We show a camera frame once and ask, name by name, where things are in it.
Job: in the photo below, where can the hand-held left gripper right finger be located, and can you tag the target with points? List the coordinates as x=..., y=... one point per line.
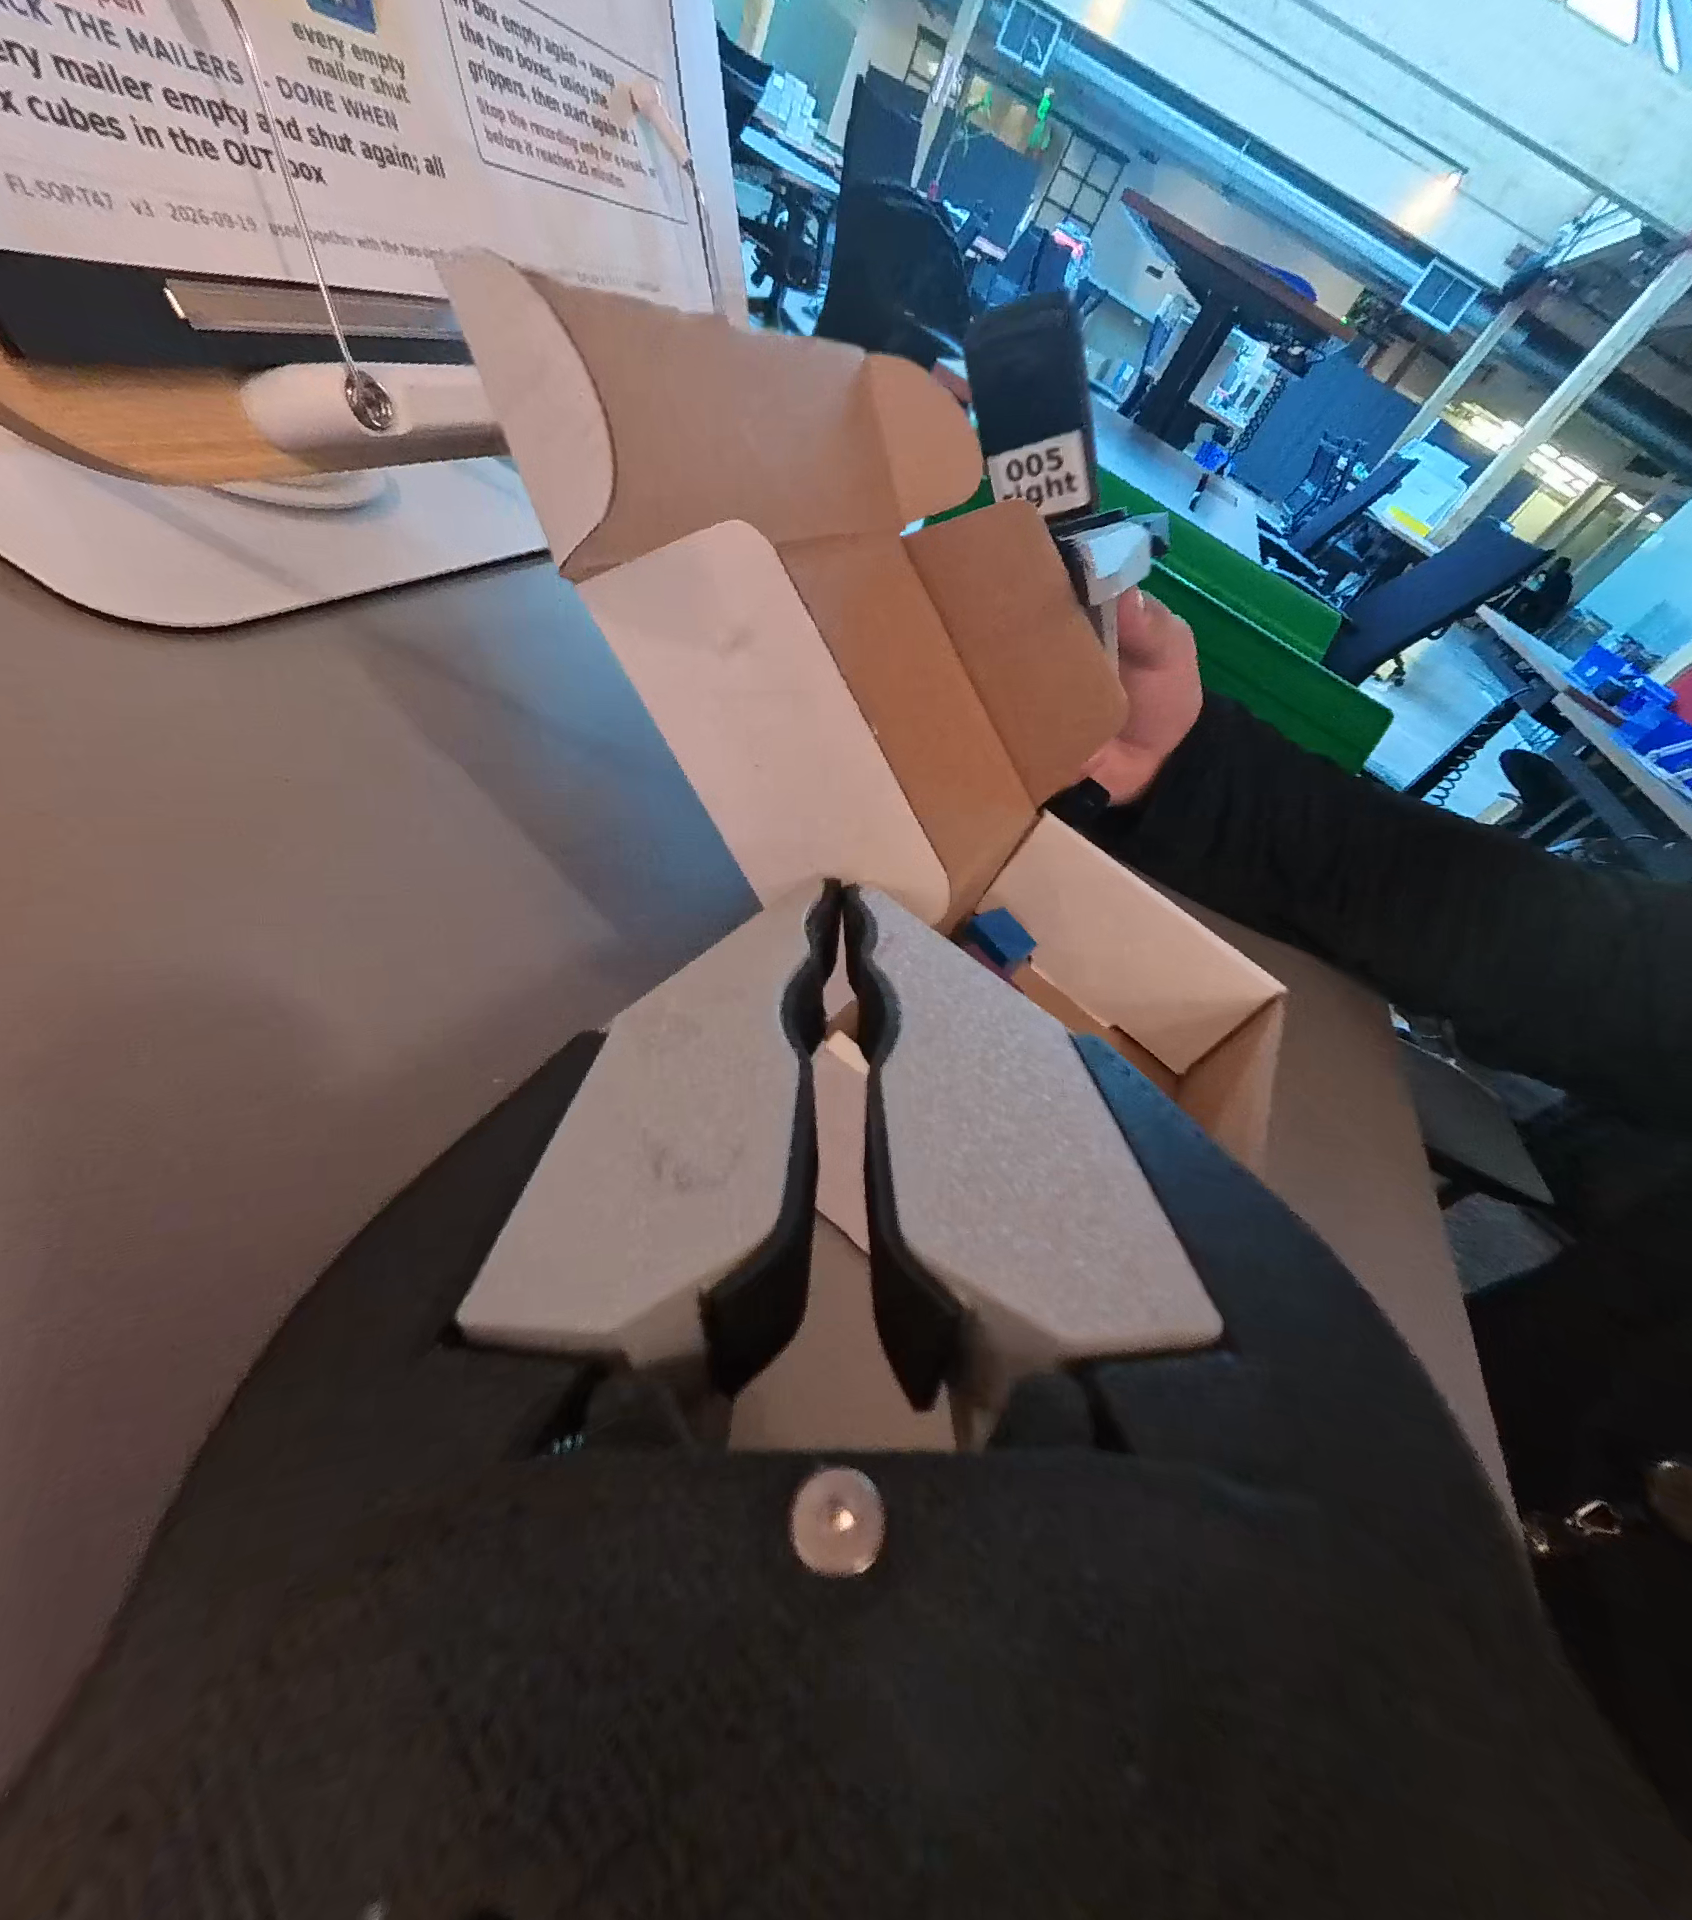
x=1041, y=1184

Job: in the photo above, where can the small blue cube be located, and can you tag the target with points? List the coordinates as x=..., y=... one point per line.
x=1005, y=938

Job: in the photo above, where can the printed instruction sheet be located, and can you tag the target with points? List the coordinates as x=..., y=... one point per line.
x=186, y=121

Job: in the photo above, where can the green plastic bin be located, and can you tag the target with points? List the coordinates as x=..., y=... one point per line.
x=1267, y=645

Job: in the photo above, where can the person's right hand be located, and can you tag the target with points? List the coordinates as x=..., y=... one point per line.
x=1161, y=690

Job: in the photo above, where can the white cardboard mailer box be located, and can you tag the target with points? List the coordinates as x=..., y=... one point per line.
x=817, y=704

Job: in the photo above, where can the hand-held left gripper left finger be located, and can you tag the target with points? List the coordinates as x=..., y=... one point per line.
x=636, y=1184

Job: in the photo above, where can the instruction sheet on stand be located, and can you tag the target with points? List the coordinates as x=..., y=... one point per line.
x=110, y=525

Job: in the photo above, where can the person's right forearm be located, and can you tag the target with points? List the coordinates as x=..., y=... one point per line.
x=1460, y=931

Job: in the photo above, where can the tall wooden standing desk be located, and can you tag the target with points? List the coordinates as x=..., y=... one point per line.
x=1221, y=263

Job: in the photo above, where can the row of blue bins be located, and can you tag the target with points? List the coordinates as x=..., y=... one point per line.
x=1687, y=751

